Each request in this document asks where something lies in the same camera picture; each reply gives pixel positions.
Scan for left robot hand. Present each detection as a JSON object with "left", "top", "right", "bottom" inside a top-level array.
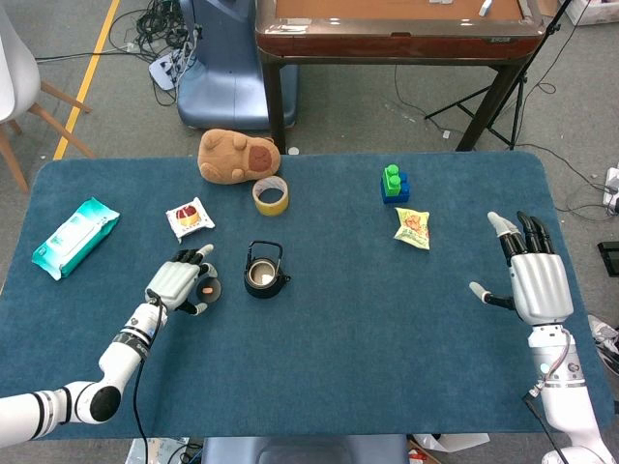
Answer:
[{"left": 144, "top": 244, "right": 219, "bottom": 316}]

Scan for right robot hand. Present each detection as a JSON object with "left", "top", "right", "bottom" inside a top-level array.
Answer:
[{"left": 468, "top": 210, "right": 575, "bottom": 326}]

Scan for black teapot lid orange knob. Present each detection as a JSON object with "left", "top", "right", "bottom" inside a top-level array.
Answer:
[{"left": 195, "top": 275, "right": 223, "bottom": 305}]

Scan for black cast iron teapot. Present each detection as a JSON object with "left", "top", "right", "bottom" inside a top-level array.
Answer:
[{"left": 244, "top": 240, "right": 292, "bottom": 300}]

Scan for white snack packet red print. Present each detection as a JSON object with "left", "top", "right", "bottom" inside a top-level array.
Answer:
[{"left": 165, "top": 196, "right": 216, "bottom": 245}]

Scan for black flat floor device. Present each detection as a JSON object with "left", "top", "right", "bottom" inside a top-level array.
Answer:
[{"left": 597, "top": 240, "right": 619, "bottom": 277}]

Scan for white grey crumpled bag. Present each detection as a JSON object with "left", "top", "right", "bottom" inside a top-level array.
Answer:
[{"left": 587, "top": 313, "right": 619, "bottom": 373}]

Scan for teal wet wipes pack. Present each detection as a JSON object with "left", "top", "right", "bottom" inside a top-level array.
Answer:
[{"left": 31, "top": 197, "right": 121, "bottom": 281}]

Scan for yellow tape roll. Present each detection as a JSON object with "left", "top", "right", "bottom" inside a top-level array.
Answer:
[{"left": 251, "top": 175, "right": 290, "bottom": 217}]

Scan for white power strip with plugs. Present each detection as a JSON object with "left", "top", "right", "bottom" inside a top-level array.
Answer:
[{"left": 599, "top": 163, "right": 619, "bottom": 217}]

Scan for brown capybara plush toy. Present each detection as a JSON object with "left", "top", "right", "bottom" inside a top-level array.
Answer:
[{"left": 197, "top": 128, "right": 282, "bottom": 185}]

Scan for yellow crumpled snack packet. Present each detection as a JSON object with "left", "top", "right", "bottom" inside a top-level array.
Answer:
[{"left": 393, "top": 206, "right": 431, "bottom": 251}]

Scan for blue building block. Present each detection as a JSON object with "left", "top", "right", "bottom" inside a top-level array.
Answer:
[{"left": 380, "top": 172, "right": 412, "bottom": 206}]

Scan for printed cardboard box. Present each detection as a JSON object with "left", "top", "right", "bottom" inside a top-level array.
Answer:
[{"left": 126, "top": 437, "right": 204, "bottom": 464}]

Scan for green building block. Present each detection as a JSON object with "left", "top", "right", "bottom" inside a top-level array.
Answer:
[{"left": 381, "top": 163, "right": 402, "bottom": 198}]

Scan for white plastic bag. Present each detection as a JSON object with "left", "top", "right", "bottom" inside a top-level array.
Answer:
[{"left": 410, "top": 432, "right": 490, "bottom": 454}]

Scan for blue table mat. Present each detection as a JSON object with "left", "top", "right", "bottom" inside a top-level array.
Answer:
[{"left": 0, "top": 151, "right": 615, "bottom": 441}]

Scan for black tripod stand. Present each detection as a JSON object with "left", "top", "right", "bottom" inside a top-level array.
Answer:
[{"left": 424, "top": 0, "right": 575, "bottom": 152}]

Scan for blue grey machine base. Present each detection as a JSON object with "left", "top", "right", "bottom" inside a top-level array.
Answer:
[{"left": 176, "top": 0, "right": 299, "bottom": 131}]

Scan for white floor power strip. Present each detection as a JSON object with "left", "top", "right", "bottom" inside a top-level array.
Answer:
[{"left": 148, "top": 52, "right": 188, "bottom": 92}]

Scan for white chair wooden legs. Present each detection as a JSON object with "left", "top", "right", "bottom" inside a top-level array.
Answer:
[{"left": 0, "top": 4, "right": 97, "bottom": 194}]

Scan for white cardboard box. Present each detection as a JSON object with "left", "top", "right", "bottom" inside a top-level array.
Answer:
[{"left": 565, "top": 0, "right": 619, "bottom": 26}]

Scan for brown mahjong table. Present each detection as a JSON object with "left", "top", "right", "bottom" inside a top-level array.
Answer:
[{"left": 254, "top": 0, "right": 547, "bottom": 154}]

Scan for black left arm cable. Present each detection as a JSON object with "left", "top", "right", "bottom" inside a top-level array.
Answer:
[{"left": 132, "top": 289, "right": 166, "bottom": 464}]

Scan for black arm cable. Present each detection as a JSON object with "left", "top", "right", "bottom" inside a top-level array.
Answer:
[
  {"left": 521, "top": 393, "right": 572, "bottom": 464},
  {"left": 132, "top": 289, "right": 166, "bottom": 464}
]

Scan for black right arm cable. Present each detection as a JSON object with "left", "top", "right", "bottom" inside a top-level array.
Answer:
[{"left": 521, "top": 393, "right": 572, "bottom": 464}]

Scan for black floor cable bundle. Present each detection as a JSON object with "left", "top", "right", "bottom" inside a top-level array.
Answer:
[{"left": 108, "top": 0, "right": 194, "bottom": 64}]

